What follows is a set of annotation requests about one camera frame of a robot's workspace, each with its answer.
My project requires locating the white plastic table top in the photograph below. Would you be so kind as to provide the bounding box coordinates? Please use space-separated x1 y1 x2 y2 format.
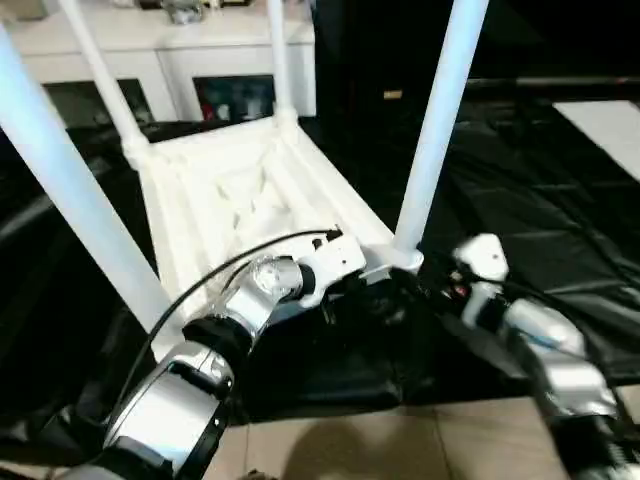
122 108 427 337

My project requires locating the white plastic table leg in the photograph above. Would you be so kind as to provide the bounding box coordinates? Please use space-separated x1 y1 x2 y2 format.
58 0 153 168
392 0 492 257
0 25 177 333
264 0 300 128

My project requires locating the black mat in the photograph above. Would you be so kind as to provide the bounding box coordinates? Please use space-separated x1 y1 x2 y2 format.
0 100 640 471

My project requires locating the white flat board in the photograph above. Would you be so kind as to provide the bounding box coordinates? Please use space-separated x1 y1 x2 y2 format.
553 100 640 183

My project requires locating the white cabinet with glass doors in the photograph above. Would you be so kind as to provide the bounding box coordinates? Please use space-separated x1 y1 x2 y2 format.
8 0 319 129

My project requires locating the small grey toy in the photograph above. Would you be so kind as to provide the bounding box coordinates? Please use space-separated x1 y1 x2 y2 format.
164 0 207 24

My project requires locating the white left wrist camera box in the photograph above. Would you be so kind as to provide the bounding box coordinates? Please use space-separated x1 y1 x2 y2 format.
294 232 370 303

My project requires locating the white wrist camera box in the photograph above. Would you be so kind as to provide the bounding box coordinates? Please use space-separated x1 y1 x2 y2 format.
451 233 512 303
294 232 370 303

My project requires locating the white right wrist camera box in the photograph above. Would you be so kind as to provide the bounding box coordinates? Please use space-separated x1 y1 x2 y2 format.
451 233 512 303

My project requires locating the black metal rail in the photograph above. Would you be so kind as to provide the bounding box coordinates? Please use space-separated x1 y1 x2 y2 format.
470 77 640 95

